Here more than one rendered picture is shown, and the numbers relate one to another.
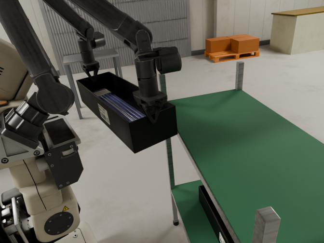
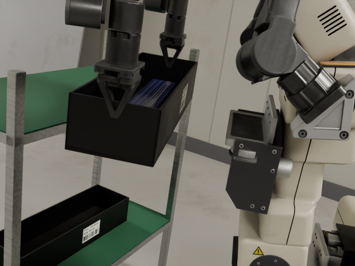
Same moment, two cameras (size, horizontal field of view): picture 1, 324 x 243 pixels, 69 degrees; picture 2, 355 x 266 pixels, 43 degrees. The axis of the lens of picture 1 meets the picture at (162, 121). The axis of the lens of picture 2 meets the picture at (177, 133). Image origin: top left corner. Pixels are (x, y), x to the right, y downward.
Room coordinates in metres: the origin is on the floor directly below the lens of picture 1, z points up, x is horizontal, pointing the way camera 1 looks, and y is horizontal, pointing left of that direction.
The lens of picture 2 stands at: (1.69, 0.87, 1.34)
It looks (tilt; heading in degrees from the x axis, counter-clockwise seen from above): 19 degrees down; 217
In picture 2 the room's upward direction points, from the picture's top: 9 degrees clockwise
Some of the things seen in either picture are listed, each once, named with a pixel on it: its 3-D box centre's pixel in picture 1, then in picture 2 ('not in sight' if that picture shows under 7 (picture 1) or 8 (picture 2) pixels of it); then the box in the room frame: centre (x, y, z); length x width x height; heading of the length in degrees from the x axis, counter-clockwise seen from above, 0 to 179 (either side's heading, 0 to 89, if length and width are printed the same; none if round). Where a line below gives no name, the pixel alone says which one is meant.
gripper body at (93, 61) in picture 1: (88, 58); (122, 52); (1.15, 0.32, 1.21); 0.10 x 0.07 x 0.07; 31
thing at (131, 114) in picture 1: (120, 109); (144, 106); (0.90, 0.17, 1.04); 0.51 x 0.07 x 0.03; 31
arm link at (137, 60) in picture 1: (147, 66); (175, 5); (0.66, 0.02, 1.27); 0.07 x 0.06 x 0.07; 104
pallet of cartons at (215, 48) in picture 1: (231, 47); not in sight; (5.49, -1.76, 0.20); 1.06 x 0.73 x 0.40; 100
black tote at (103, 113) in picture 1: (118, 102); (146, 95); (0.90, 0.17, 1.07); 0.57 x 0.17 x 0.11; 31
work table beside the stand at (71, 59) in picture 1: (97, 83); not in sight; (3.30, 0.87, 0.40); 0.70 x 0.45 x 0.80; 107
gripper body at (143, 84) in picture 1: (148, 87); (174, 27); (0.66, 0.03, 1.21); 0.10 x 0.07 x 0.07; 31
